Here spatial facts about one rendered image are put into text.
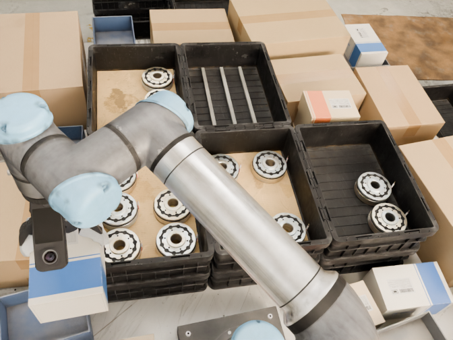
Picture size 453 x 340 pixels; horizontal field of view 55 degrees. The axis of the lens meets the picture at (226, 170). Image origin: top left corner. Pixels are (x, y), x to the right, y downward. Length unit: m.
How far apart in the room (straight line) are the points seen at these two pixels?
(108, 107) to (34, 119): 0.90
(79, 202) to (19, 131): 0.12
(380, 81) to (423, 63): 1.78
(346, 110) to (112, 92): 0.76
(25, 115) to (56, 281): 0.34
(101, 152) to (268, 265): 0.25
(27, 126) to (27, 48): 1.06
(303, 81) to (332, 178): 0.40
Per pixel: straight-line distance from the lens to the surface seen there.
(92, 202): 0.54
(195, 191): 0.56
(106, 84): 1.56
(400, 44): 3.58
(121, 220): 1.18
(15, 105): 0.62
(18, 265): 1.21
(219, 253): 1.06
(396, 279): 1.33
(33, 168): 0.58
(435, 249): 1.44
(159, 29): 1.75
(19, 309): 1.30
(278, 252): 0.56
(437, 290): 1.37
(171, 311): 1.25
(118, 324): 1.24
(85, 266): 0.83
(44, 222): 0.73
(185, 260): 1.05
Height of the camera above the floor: 1.88
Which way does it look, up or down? 53 degrees down
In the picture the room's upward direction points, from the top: 10 degrees clockwise
